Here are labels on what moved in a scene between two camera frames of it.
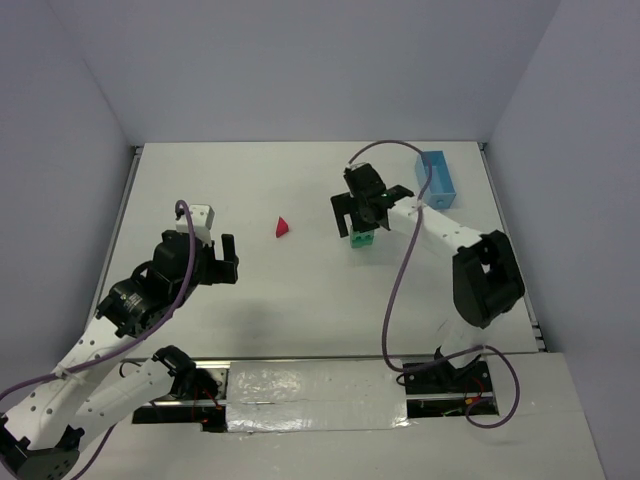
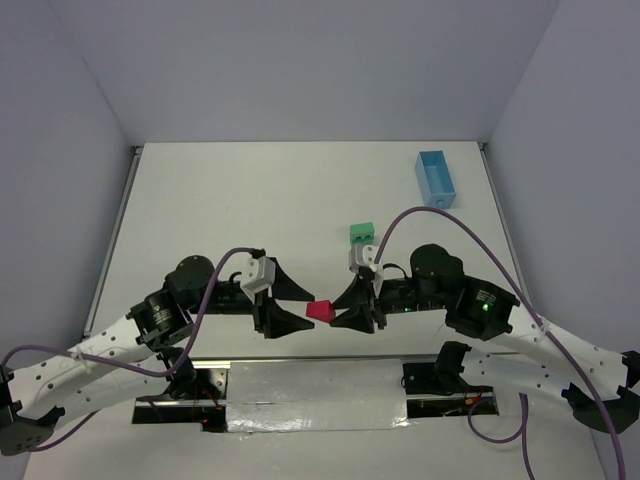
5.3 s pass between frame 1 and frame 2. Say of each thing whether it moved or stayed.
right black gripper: moved
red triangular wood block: moved
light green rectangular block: stayed
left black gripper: moved
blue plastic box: stayed
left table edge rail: stayed
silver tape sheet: stayed
